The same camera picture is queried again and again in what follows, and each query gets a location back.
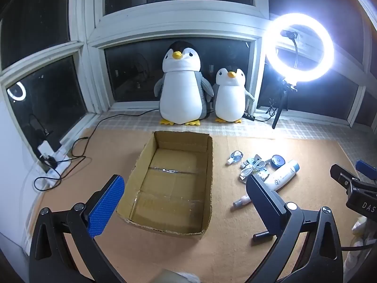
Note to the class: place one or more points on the small penguin plush toy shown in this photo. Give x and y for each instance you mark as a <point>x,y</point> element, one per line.
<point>229,100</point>

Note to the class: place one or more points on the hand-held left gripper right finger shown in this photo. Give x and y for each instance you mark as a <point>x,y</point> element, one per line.
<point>265,203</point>

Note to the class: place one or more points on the large penguin plush toy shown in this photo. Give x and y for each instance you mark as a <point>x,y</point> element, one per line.
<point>182,94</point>

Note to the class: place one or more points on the black power strip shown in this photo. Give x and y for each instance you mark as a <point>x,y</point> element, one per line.
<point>249,116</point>

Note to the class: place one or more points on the checked grey cloth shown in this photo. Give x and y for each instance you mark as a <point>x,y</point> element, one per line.
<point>309,129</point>

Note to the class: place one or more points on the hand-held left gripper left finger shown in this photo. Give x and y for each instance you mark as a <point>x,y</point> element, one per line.
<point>106,206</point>

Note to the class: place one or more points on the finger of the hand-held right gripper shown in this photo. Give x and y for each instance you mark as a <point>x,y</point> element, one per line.
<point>343,174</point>
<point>366,168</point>

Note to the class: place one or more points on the white power strip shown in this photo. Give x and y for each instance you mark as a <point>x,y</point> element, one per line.
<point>63,165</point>

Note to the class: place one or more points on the patterned white lighter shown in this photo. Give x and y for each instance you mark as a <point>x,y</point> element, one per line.
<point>246,162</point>

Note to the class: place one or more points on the blue hand sanitizer bottle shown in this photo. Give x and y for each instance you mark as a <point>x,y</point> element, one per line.
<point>237,154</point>

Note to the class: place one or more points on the white window frame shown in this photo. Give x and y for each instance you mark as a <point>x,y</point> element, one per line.
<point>176,26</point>

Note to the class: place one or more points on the white blue-capped sunscreen bottle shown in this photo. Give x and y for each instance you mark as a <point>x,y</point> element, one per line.
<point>282,174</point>

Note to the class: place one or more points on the cardboard box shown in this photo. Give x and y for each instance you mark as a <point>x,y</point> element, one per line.
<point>170,182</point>

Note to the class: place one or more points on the black phone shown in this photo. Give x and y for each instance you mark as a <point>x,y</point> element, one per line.
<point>44,132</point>

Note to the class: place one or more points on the blue round tin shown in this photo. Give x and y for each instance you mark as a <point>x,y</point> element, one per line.
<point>277,161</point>

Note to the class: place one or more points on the person's right hand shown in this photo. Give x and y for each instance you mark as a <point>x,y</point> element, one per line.
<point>360,227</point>

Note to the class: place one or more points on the black gooseneck phone holder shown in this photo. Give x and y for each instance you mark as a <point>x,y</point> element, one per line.
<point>290,34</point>

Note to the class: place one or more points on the tan felt mat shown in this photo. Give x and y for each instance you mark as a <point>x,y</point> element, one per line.
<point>88,168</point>

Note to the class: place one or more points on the small pink lotion bottle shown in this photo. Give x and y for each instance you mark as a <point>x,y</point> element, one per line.
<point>243,201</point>

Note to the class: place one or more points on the white wall charger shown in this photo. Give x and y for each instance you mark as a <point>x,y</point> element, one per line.
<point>44,148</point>

